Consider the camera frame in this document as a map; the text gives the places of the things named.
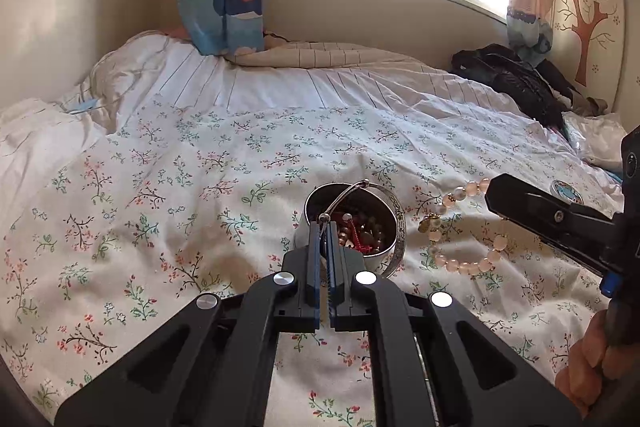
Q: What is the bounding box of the white striped duvet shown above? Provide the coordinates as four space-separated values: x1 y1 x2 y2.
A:
1 31 576 207

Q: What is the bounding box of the person's right hand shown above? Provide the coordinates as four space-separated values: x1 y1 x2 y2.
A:
555 310 628 417

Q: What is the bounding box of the round silver metal tin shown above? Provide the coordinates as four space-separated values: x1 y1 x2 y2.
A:
302 183 402 273

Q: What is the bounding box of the pink bead bracelet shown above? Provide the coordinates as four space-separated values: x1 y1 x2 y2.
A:
418 176 511 277

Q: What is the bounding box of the silver bangle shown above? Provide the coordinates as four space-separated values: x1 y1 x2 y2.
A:
316 178 407 280

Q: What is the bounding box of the striped beige pillow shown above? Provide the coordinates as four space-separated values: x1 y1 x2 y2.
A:
228 42 422 69

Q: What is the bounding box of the blue face mask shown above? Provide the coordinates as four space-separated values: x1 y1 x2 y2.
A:
67 98 99 115

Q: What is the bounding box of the round tin lid with picture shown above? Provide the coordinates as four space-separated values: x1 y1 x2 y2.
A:
550 180 584 205

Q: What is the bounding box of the black jacket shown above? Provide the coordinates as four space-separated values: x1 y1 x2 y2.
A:
451 43 576 138

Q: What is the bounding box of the floral bed sheet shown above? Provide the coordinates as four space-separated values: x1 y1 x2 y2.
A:
1 96 623 418

